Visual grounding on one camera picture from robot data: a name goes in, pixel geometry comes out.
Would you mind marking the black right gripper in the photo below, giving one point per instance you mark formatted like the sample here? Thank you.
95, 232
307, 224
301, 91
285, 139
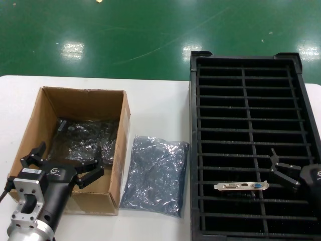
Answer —
312, 179

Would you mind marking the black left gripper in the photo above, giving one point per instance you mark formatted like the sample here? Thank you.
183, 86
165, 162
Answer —
60, 183

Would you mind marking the translucent antistatic bag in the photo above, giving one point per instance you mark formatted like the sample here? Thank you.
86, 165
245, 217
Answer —
82, 145

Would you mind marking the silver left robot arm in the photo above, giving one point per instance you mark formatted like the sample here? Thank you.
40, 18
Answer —
30, 232

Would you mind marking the graphics card in tray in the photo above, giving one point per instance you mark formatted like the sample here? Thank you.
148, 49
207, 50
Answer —
240, 186

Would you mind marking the brown cardboard box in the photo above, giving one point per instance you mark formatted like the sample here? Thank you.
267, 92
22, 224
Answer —
85, 105

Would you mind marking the black slotted plastic container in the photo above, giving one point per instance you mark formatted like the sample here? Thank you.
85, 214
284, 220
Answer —
193, 150

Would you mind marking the flat grey antistatic bag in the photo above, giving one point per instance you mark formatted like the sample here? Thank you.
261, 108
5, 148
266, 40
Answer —
155, 175

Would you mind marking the left wrist camera silver bracket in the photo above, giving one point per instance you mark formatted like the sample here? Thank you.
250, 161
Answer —
27, 190

